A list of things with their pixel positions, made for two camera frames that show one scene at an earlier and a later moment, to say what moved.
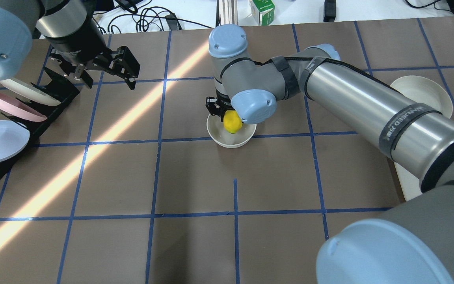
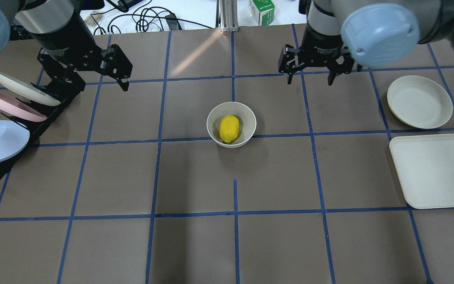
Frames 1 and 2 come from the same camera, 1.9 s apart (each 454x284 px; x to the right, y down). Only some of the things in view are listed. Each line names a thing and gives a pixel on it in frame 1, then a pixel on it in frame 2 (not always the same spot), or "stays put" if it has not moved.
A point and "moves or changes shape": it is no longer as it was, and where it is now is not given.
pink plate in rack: x=10 y=105 stays put
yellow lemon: x=232 y=122 moves or changes shape
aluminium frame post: x=226 y=12 stays put
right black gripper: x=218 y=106 → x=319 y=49
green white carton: x=263 y=12 stays put
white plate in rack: x=28 y=91 stays put
